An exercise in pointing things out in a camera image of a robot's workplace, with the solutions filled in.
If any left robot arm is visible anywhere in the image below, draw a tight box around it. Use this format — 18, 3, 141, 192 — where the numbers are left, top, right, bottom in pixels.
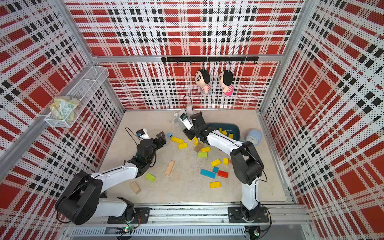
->
55, 129, 167, 225

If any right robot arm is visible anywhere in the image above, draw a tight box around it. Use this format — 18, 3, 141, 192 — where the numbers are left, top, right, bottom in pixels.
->
180, 112, 264, 222

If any yellow arch block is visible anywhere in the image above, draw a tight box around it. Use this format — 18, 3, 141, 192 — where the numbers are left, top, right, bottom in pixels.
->
193, 137, 199, 146

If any long yellow block near husky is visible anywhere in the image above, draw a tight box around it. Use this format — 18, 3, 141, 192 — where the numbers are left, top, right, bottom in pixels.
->
171, 136, 184, 144

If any yellow block beside green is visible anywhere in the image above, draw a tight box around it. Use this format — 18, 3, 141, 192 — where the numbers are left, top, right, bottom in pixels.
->
201, 147, 211, 153

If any short yellow block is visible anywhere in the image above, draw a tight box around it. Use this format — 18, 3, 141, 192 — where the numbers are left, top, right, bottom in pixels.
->
178, 143, 188, 150

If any lime green block centre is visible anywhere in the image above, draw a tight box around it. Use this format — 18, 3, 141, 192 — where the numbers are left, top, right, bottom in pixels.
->
198, 152, 208, 158

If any lime green block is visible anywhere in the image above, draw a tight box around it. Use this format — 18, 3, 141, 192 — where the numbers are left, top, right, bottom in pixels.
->
145, 173, 157, 183
198, 152, 208, 158

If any long natural wood block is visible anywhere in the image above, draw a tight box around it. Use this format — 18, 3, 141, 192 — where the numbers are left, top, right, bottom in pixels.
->
164, 161, 175, 176

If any dark teal plastic bin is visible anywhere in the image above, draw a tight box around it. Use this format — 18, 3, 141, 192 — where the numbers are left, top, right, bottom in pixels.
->
207, 123, 241, 141

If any lime green block left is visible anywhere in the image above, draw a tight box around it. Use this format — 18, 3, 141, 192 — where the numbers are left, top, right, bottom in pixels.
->
145, 173, 157, 183

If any long teal block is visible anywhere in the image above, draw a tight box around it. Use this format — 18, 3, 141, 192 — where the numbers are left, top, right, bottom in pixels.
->
200, 169, 216, 179

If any red rectangular block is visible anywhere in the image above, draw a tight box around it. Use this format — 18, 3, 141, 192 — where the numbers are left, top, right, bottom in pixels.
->
217, 170, 229, 179

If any natural wood cube block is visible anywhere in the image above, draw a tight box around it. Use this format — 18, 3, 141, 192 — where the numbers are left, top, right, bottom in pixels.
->
130, 182, 141, 195

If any left hanging cartoon doll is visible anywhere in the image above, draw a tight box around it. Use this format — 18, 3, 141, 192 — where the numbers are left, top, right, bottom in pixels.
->
195, 70, 211, 95

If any hanging cartoon doll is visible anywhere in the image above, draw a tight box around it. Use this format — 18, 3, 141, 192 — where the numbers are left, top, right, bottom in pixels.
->
219, 70, 234, 96
195, 70, 211, 95

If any light blue alarm clock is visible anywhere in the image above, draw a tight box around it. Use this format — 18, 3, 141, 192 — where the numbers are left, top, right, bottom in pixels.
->
246, 129, 263, 146

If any yellow block front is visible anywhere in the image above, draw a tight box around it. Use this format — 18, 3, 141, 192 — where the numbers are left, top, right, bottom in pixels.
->
210, 181, 222, 189

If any right hanging cartoon doll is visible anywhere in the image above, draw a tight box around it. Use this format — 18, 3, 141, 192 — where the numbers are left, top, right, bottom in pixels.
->
219, 70, 234, 96

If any yellow-green snack packet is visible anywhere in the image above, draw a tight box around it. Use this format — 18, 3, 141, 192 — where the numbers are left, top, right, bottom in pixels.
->
50, 96, 80, 123

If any black hook rail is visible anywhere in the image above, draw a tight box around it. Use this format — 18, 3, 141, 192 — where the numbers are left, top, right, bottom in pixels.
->
161, 56, 260, 64

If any metal linear rail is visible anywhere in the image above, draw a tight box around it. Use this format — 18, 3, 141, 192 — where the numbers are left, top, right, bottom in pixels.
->
62, 203, 315, 240

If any white wire wall basket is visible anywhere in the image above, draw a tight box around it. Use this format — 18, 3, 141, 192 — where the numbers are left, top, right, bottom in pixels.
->
45, 66, 109, 128

